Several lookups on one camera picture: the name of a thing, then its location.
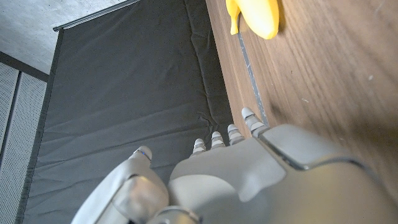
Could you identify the white perforated panel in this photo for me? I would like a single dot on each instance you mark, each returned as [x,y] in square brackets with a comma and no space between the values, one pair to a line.
[18,124]

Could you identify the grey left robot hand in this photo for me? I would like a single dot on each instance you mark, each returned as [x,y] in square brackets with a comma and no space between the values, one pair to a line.
[264,180]

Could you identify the black backdrop cloth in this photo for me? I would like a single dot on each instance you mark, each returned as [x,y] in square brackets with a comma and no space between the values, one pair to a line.
[124,93]

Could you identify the yellow toy banana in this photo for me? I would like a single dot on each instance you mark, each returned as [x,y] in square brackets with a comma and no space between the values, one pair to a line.
[258,18]

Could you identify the metal backdrop bar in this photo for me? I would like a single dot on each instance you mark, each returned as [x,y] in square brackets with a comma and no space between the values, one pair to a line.
[93,15]

